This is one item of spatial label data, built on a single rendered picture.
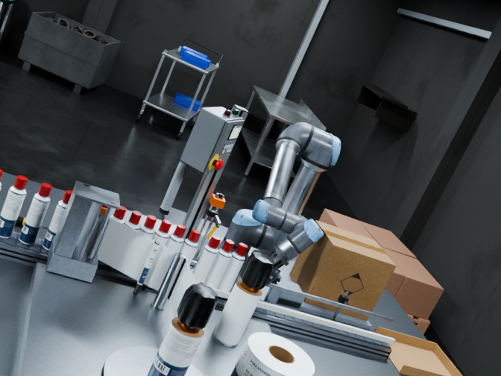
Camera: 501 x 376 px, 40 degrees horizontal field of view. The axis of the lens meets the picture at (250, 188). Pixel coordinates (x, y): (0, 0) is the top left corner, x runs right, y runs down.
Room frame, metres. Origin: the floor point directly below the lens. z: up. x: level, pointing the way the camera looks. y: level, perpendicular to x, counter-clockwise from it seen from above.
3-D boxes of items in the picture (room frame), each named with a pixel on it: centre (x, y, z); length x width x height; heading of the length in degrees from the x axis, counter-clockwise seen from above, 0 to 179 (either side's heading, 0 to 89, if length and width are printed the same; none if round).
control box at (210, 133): (2.21, 0.18, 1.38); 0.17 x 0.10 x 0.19; 166
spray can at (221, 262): (2.19, -0.01, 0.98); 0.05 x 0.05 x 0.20
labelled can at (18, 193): (1.94, 0.65, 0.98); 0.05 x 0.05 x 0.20
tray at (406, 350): (2.52, -0.88, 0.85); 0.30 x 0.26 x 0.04; 111
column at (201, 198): (2.29, 0.14, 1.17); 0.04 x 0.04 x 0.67; 21
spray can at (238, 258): (2.21, -0.06, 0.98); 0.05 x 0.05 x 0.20
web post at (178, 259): (1.94, 0.11, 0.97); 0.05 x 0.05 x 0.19
